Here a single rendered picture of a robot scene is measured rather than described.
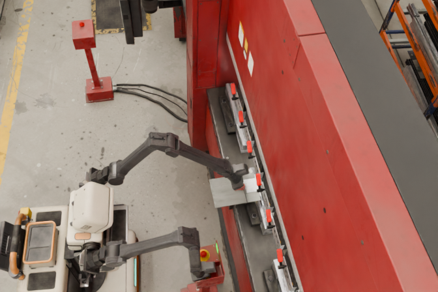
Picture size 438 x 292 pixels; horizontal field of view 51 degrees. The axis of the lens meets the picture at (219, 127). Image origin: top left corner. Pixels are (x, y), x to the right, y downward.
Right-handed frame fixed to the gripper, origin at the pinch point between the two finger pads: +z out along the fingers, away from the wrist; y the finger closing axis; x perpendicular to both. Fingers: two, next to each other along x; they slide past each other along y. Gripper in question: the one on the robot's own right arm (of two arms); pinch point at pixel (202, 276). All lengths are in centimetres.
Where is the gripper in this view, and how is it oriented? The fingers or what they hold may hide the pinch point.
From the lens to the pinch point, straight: 278.3
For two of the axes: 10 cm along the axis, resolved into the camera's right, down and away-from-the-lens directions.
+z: 1.2, 5.0, 8.6
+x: -2.3, -8.3, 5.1
